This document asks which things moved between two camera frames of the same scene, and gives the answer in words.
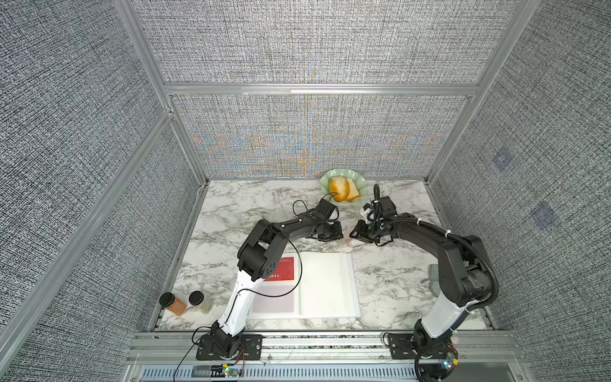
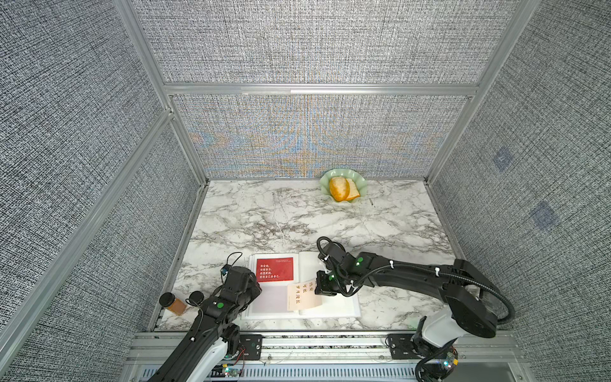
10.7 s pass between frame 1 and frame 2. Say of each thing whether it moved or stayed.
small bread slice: stayed
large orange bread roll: stayed
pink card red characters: moved
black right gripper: moved
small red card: stayed
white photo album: stayed
